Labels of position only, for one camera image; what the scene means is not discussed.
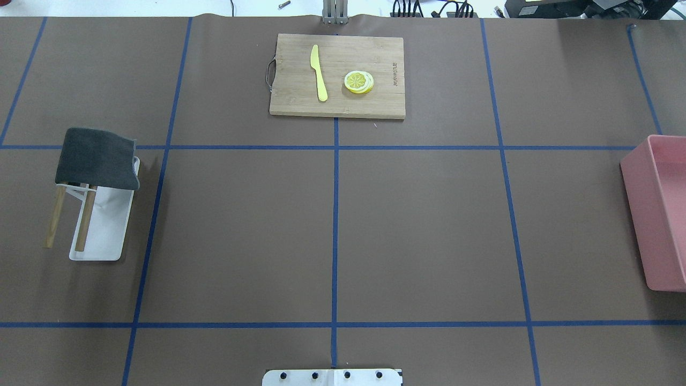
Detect yellow lemon slices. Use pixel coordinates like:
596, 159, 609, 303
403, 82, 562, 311
344, 70, 374, 94

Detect bamboo cutting board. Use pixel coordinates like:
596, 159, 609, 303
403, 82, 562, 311
269, 33, 406, 120

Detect yellow plastic knife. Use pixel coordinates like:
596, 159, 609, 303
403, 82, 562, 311
309, 44, 329, 102

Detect white towel rack tray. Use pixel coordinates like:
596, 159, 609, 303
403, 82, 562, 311
56, 165, 135, 262

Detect left wooden rack bar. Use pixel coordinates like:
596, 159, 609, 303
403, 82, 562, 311
44, 185, 66, 249

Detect pink plastic bin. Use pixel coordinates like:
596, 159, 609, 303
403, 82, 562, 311
620, 135, 685, 292

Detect aluminium frame post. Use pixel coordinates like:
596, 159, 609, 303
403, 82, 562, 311
322, 0, 349, 25

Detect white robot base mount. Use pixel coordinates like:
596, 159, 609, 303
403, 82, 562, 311
262, 368, 404, 385

